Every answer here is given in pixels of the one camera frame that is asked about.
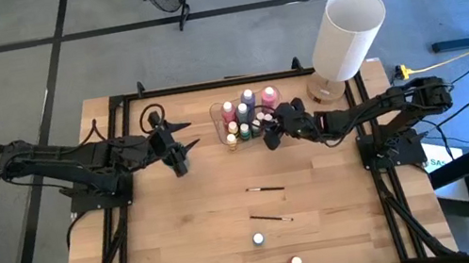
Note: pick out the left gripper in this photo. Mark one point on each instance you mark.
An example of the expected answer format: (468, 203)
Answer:
(165, 143)

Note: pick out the teal plastic cup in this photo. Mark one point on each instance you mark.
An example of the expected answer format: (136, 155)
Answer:
(166, 158)

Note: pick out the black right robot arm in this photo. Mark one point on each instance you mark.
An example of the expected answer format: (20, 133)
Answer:
(379, 109)

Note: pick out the white printed box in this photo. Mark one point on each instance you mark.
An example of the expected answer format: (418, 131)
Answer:
(442, 159)

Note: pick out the small dark green paint bottle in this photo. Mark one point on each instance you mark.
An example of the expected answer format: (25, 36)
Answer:
(256, 127)

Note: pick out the small golden yellow paint bottle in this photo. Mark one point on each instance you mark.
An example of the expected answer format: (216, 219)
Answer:
(231, 142)

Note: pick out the cerulean blue C825 paint bottle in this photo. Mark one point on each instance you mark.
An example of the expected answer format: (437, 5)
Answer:
(258, 239)

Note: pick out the clear plastic bin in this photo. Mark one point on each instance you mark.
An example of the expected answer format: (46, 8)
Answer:
(222, 145)

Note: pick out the tall grey paint bottle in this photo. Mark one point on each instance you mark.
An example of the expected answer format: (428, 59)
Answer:
(243, 116)

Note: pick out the small orange red paint bottle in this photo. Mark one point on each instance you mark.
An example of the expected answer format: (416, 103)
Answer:
(295, 262)

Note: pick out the white shade table lamp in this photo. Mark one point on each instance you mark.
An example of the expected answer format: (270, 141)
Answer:
(344, 46)

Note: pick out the thin black paint brush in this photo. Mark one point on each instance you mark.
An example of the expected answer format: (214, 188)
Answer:
(273, 218)
(268, 189)

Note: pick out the tall pink apple-label bottle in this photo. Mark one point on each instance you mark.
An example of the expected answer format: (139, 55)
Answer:
(269, 97)

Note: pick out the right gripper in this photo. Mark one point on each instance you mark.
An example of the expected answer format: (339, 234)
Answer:
(295, 123)

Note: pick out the small lemon yellow paint bottle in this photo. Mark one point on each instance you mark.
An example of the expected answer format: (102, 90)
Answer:
(233, 128)

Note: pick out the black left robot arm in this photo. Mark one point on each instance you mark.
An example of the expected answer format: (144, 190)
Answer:
(53, 162)

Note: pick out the tall salmon pink paint bottle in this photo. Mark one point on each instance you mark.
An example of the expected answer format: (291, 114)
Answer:
(228, 115)

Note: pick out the tall lavender paint bottle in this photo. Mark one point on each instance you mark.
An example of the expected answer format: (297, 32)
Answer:
(251, 102)

